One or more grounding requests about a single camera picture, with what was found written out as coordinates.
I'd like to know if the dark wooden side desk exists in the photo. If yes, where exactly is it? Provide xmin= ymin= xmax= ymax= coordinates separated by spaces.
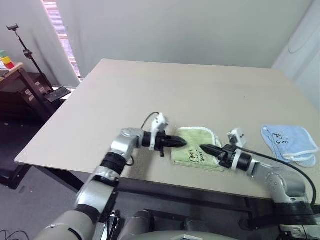
xmin=0 ymin=62 xmax=52 ymax=122

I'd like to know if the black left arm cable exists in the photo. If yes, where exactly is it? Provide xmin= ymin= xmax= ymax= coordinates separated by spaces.
xmin=140 ymin=111 xmax=161 ymax=130

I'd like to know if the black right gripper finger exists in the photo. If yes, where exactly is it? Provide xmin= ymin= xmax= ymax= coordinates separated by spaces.
xmin=201 ymin=147 xmax=222 ymax=158
xmin=199 ymin=143 xmax=224 ymax=154

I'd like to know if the black floor cable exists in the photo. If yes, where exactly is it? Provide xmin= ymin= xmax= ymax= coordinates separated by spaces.
xmin=0 ymin=228 xmax=31 ymax=240

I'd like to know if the dark rounded robot leg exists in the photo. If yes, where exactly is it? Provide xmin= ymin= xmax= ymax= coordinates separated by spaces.
xmin=116 ymin=210 xmax=156 ymax=240

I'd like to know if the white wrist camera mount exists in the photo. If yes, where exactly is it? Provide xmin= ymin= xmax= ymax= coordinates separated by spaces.
xmin=148 ymin=112 xmax=170 ymax=151
xmin=226 ymin=127 xmax=247 ymax=171

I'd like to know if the black phone holder stand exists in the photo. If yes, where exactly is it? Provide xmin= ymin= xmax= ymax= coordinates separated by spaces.
xmin=6 ymin=23 xmax=72 ymax=104

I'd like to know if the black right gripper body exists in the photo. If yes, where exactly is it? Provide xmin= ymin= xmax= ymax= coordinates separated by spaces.
xmin=216 ymin=144 xmax=237 ymax=171

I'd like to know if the blue towel with white trim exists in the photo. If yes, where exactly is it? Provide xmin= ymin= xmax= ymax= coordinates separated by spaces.
xmin=260 ymin=123 xmax=320 ymax=168

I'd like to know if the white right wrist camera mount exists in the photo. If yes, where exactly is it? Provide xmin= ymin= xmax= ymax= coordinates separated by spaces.
xmin=226 ymin=127 xmax=247 ymax=171

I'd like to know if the black table frame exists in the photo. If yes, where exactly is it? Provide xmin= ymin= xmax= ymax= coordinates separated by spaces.
xmin=0 ymin=161 xmax=320 ymax=231

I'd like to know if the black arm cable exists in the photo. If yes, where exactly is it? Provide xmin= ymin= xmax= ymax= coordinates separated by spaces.
xmin=235 ymin=146 xmax=318 ymax=209
xmin=140 ymin=111 xmax=161 ymax=130

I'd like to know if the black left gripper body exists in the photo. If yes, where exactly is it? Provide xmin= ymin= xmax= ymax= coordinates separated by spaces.
xmin=154 ymin=133 xmax=174 ymax=158

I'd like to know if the window with blinds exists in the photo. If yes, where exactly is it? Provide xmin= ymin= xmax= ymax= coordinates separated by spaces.
xmin=40 ymin=0 xmax=84 ymax=84

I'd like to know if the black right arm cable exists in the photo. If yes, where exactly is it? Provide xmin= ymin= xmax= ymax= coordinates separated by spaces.
xmin=235 ymin=146 xmax=318 ymax=209

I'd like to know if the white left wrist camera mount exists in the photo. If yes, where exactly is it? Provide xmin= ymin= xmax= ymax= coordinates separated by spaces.
xmin=148 ymin=112 xmax=170 ymax=151

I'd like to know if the green towel with white trim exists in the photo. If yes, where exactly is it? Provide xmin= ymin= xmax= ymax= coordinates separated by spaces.
xmin=170 ymin=126 xmax=225 ymax=173

